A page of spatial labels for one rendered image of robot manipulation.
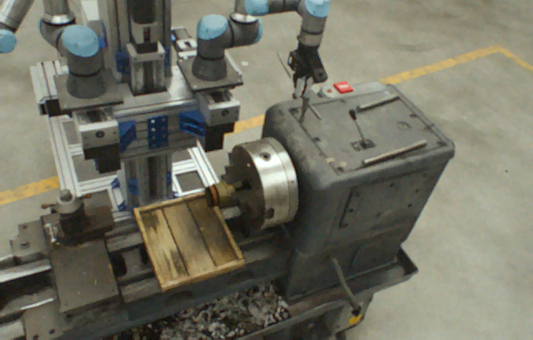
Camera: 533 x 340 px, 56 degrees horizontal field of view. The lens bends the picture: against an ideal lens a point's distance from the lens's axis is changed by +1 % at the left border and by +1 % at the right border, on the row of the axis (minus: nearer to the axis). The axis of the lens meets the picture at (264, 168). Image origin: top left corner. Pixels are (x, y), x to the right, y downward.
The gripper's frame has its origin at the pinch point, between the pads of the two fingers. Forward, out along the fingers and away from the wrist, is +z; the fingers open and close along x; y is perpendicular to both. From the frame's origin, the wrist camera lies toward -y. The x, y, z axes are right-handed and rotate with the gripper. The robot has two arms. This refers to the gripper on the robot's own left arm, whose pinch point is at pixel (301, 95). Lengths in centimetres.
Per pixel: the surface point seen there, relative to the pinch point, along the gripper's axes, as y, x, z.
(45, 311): -25, 95, 45
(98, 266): -20, 77, 38
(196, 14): 300, -73, 136
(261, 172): -19.3, 22.6, 12.9
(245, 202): -20.8, 28.0, 23.8
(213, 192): -13.8, 36.7, 23.6
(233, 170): -9.1, 27.7, 20.0
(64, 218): -8, 83, 25
